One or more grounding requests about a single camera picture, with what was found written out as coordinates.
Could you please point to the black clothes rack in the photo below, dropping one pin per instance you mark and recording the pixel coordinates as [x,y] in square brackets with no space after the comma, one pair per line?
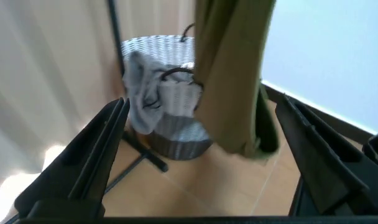
[114,31]

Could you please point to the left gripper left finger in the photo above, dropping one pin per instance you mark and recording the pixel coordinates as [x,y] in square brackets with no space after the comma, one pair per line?
[67,180]

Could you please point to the green long-sleeved shirt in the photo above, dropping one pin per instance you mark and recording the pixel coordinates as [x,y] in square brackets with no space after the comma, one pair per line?
[232,77]

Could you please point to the pale grey shorts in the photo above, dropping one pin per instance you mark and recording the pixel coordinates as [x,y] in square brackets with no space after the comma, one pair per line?
[142,93]

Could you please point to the white laundry basket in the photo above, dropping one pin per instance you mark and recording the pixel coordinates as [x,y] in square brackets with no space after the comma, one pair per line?
[164,46]

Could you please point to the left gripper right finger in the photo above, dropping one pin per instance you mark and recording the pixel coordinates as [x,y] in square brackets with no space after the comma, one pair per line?
[329,161]

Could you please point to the beige curtain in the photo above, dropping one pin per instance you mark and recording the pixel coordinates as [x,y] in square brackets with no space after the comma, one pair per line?
[52,62]

